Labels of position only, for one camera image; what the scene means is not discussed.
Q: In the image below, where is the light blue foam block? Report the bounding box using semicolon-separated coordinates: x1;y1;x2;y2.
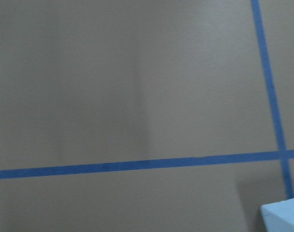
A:
260;198;294;232

